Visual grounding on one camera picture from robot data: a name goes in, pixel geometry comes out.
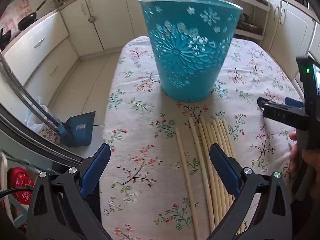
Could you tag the black frying pan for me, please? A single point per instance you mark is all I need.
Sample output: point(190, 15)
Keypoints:
point(27, 21)

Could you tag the floral tablecloth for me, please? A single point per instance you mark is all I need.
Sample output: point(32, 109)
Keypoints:
point(140, 130)

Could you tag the red paper wall decorations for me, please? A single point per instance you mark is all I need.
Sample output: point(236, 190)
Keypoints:
point(17, 7)

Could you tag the white double-door cabinet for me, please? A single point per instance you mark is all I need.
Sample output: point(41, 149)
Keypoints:
point(290, 22)

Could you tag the red patterned plush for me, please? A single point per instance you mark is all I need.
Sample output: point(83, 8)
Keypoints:
point(21, 185)

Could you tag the white base cabinet row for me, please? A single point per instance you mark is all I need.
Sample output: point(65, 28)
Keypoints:
point(112, 17)

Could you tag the white two-drawer cabinet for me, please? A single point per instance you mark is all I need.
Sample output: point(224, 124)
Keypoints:
point(37, 42)

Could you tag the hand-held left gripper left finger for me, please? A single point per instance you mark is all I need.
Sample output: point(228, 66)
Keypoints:
point(96, 165)

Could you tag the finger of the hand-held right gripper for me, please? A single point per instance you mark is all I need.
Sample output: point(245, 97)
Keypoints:
point(282, 113)
point(293, 102)

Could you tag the blue dustpan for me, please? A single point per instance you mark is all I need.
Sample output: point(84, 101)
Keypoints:
point(80, 130)

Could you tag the bunch of wooden chopsticks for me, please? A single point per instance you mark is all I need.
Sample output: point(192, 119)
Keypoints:
point(217, 137)

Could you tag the dark skillet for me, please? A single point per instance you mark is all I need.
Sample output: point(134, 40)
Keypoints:
point(247, 27)

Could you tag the blue floral cutout bucket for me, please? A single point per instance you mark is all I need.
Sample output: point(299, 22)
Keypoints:
point(190, 50)

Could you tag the person's right hand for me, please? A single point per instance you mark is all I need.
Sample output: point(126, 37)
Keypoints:
point(294, 160)

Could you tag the beige kitchen countertop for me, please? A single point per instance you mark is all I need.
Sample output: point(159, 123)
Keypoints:
point(51, 13)

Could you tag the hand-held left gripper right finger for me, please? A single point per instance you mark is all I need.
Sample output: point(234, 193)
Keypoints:
point(223, 166)

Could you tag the white plastic bag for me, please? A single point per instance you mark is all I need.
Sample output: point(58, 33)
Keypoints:
point(37, 117)

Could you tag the black wok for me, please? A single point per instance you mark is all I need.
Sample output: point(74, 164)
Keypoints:
point(5, 38)

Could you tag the white rolling storage cart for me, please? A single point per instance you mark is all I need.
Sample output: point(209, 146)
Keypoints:
point(260, 10)

